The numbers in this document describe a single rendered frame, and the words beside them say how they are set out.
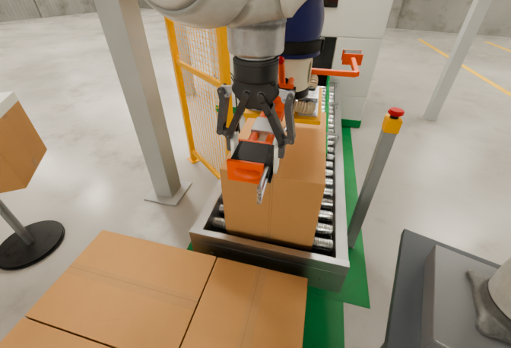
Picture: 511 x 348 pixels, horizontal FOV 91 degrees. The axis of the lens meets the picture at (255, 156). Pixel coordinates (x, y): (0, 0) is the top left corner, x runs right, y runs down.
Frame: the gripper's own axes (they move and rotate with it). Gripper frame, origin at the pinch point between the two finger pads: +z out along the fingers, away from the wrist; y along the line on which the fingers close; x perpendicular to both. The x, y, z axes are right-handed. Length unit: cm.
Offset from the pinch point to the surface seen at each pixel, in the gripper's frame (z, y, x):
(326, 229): 70, -25, -43
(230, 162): -1.2, 3.7, 4.9
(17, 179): 56, 135, -24
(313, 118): 11.7, -10.9, -43.6
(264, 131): -0.6, 0.2, -9.4
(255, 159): -1.7, -0.9, 3.4
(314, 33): -15, -7, -53
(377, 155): 45, -46, -77
